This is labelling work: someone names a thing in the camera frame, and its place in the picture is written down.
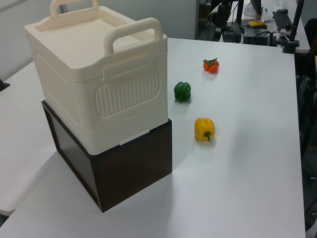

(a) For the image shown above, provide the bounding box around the person forearm in dark sleeve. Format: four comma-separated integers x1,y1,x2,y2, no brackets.
249,0,264,21

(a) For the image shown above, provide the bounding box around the cream plastic storage cabinet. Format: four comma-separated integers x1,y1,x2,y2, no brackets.
24,0,169,158

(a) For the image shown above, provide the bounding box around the green bell pepper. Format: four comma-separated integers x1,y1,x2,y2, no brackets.
173,81,192,102

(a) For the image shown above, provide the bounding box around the yellow bell pepper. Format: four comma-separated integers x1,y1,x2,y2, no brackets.
194,117,216,142

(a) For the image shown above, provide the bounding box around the orange tomato cluster with leaves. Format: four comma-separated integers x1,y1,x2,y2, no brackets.
203,57,220,73

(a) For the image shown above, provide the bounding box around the black electronic equipment box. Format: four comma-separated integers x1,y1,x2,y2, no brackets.
243,26,277,47

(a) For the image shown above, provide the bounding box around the thin black stand pole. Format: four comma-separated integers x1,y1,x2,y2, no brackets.
234,0,245,23

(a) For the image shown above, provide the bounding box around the black computer keyboard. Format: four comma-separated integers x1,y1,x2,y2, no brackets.
272,10,291,32

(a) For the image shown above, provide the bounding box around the small black object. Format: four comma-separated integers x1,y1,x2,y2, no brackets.
0,79,11,93

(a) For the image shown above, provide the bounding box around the black pole with clamp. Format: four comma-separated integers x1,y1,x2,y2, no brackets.
282,0,305,54

